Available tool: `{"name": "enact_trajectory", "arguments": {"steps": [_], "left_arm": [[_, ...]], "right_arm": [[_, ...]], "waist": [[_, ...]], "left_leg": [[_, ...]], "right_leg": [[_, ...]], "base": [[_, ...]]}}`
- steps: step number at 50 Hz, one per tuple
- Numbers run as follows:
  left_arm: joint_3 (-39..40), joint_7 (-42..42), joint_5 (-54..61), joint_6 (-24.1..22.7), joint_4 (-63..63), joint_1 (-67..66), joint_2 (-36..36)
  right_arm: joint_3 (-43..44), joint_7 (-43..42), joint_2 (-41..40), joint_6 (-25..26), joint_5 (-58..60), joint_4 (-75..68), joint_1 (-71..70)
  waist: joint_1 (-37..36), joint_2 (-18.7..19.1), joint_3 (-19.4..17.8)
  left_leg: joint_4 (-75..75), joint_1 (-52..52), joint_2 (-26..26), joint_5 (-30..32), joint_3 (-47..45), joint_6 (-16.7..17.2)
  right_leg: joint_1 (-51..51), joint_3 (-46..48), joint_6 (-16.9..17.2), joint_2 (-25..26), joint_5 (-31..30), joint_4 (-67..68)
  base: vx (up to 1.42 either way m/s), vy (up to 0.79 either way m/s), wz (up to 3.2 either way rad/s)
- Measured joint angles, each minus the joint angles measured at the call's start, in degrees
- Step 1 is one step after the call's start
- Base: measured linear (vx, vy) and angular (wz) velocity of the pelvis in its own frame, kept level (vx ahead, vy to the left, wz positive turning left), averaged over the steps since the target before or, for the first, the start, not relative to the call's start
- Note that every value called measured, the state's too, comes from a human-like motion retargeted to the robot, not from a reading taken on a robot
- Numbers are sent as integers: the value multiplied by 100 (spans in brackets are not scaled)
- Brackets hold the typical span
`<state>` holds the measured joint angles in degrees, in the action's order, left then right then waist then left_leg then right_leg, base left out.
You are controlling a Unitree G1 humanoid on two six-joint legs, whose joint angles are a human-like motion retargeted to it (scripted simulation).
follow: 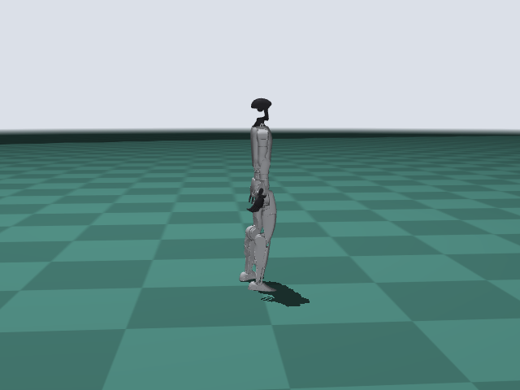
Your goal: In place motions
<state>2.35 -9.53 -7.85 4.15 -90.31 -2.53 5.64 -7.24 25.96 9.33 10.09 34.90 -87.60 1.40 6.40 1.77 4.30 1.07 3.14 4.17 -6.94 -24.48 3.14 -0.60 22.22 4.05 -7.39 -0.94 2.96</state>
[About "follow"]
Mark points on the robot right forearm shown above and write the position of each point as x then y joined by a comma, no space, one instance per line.
264,181

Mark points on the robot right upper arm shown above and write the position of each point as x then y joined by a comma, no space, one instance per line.
262,138

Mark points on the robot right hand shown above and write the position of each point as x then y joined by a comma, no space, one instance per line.
258,202

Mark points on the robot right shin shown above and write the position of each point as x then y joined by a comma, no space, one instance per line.
261,253

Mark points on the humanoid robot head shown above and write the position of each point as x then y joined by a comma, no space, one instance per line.
261,104

